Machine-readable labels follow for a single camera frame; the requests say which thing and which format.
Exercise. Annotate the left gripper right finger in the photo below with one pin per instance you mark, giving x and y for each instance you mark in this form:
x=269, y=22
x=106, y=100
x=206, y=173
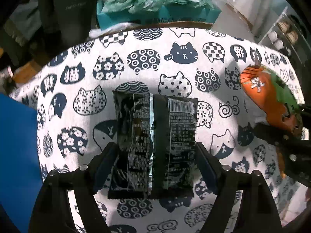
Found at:
x=257, y=212

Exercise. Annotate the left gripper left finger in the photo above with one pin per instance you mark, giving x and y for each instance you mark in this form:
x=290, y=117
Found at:
x=52, y=213

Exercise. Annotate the orange green snack bag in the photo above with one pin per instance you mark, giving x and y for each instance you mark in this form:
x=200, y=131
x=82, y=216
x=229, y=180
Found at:
x=269, y=92

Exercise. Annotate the black snack pack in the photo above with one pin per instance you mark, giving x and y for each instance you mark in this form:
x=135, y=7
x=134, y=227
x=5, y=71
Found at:
x=156, y=135

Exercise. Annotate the blue cardboard box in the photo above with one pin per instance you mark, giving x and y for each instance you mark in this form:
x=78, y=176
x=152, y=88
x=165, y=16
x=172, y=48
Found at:
x=21, y=177

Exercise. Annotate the shoe rack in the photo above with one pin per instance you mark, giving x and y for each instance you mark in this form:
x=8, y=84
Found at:
x=287, y=36

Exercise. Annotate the cat pattern tablecloth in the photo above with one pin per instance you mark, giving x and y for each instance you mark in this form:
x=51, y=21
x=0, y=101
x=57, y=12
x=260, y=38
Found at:
x=76, y=116

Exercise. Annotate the hanging dark coats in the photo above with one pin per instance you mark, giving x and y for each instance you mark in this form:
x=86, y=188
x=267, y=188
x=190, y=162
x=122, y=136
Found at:
x=66, y=21

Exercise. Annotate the teal box with bags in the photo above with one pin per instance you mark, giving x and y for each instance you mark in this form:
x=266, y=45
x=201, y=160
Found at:
x=110, y=13

